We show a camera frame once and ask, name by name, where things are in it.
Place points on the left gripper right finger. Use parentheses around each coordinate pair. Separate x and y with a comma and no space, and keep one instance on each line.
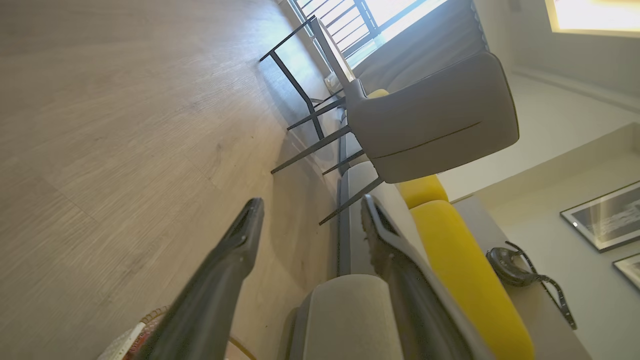
(420,310)

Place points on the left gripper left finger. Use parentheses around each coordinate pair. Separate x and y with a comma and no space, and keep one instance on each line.
(215,295)

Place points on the white laundry basket brown rim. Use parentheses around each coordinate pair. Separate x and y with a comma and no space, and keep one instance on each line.
(122,343)

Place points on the large yellow sofa cushion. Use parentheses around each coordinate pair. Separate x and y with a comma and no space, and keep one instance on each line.
(465,270)

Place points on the grey fabric sofa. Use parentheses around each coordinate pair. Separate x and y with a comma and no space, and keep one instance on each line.
(350,320)

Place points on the small yellow sofa cushion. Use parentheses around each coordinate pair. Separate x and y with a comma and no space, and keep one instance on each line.
(422,190)

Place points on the large framed picture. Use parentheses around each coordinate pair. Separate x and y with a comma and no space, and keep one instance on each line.
(607,217)

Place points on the small framed picture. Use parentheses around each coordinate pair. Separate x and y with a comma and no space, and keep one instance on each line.
(631,270)

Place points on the yellow cushion on armchair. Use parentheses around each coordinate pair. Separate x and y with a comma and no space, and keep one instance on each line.
(378,93)

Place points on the grey curtain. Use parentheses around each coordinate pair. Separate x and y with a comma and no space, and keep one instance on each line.
(425,45)

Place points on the dark window railing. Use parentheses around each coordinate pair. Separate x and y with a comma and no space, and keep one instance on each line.
(367,20)

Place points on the bright ceiling light panel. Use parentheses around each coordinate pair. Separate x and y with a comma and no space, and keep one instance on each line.
(595,15)

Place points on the black frame side table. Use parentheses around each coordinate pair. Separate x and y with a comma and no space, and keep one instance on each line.
(295,83)

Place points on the white wall socket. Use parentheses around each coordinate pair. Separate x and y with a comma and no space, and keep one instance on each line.
(330,82)

